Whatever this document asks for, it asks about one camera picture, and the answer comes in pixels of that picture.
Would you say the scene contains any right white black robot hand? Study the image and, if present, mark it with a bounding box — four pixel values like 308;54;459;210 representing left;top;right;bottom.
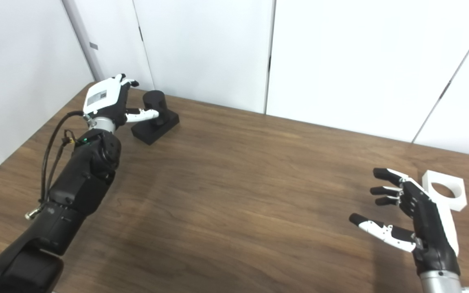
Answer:
349;167;461;277

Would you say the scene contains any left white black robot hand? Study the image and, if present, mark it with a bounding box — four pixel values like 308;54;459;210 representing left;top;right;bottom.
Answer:
82;74;161;125

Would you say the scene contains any white square piece with hole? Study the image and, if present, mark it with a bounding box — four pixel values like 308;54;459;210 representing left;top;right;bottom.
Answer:
422;170;468;212

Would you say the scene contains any black peg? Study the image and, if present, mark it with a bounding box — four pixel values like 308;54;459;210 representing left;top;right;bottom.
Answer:
131;90;180;146

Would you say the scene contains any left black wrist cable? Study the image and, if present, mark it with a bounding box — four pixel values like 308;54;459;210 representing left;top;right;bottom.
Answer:
24;111;90;220

